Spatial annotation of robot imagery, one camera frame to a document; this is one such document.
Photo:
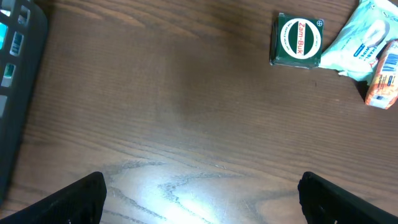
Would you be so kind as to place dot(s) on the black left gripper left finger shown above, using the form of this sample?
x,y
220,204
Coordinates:
x,y
80,202

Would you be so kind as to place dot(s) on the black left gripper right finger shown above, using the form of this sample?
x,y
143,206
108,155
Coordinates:
x,y
325,202

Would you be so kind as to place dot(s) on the orange tissue pack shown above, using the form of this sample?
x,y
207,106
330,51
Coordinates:
x,y
382,92

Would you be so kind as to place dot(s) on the teal wet wipes pack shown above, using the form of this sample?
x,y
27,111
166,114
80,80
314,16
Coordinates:
x,y
354,51

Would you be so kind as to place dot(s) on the green Zam-Buk box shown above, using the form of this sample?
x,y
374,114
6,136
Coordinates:
x,y
296,41

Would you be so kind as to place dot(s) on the grey plastic shopping basket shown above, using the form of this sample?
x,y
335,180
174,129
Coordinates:
x,y
24,28

